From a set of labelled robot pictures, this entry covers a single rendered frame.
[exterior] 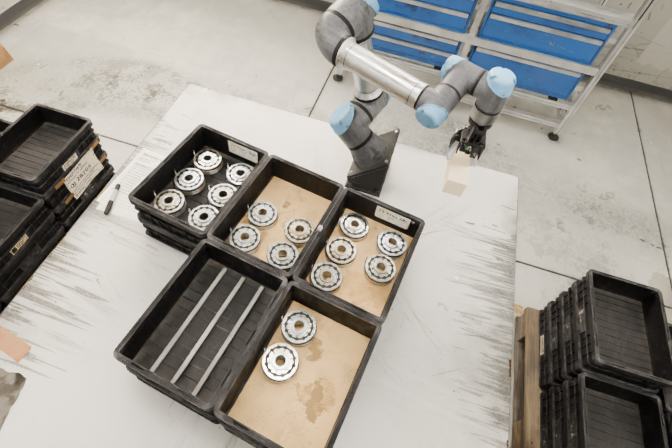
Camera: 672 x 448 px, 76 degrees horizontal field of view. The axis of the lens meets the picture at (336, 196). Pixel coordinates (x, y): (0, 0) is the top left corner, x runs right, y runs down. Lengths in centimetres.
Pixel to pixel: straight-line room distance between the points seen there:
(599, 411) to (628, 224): 151
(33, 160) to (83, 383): 119
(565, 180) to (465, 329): 191
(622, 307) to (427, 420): 110
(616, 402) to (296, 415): 135
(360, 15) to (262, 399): 111
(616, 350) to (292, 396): 134
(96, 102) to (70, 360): 212
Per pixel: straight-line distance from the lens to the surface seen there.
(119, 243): 172
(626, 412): 219
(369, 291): 141
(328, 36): 130
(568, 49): 315
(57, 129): 250
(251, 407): 129
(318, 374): 131
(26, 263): 233
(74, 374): 157
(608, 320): 217
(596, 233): 313
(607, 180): 350
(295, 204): 156
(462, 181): 139
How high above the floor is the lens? 210
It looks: 53 degrees down
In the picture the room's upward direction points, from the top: 10 degrees clockwise
